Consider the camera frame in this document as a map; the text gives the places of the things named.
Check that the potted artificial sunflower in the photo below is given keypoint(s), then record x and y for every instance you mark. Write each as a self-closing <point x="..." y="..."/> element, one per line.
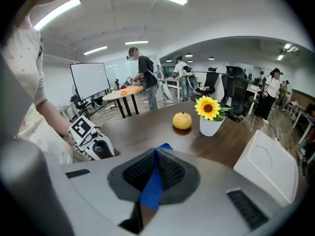
<point x="210" y="122"/>

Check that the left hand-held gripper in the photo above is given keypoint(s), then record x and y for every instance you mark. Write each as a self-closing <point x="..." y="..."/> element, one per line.
<point x="82" y="129"/>

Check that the group of ceiling light strips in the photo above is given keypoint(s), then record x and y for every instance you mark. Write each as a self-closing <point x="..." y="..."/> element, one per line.
<point x="56" y="12"/>

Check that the blue towel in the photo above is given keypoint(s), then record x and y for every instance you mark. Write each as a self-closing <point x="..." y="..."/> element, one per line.
<point x="152" y="188"/>

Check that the white plastic box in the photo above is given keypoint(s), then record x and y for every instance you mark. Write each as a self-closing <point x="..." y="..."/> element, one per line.
<point x="267" y="166"/>

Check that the white-legged wooden table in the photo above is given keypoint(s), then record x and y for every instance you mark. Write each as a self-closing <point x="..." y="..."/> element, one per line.
<point x="173" y="81"/>

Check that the orange cloth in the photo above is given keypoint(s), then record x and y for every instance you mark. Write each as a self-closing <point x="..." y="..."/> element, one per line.
<point x="131" y="90"/>

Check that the person's left forearm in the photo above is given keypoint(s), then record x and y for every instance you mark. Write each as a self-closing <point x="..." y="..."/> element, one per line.
<point x="53" y="117"/>

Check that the white star-print shirt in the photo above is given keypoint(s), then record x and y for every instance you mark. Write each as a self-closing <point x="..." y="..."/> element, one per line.
<point x="22" y="65"/>

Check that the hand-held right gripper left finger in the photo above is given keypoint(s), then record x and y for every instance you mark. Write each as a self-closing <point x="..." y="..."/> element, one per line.
<point x="98" y="193"/>

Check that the black office chair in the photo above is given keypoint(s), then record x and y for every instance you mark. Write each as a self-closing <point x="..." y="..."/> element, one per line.
<point x="211" y="80"/>
<point x="235" y="90"/>
<point x="80" y="104"/>

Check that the round white side table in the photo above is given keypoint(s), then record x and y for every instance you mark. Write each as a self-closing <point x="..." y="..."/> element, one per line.
<point x="118" y="96"/>

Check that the whiteboard on stand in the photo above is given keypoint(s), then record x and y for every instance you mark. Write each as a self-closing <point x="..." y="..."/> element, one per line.
<point x="89" y="80"/>

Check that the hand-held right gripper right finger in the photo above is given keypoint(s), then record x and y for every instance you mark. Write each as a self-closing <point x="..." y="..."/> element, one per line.
<point x="209" y="205"/>

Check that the white office desk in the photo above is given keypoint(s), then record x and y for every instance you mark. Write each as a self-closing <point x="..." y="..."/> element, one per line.
<point x="253" y="90"/>

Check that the orange fruit-shaped container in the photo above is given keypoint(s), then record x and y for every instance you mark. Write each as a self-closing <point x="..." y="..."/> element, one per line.
<point x="182" y="120"/>

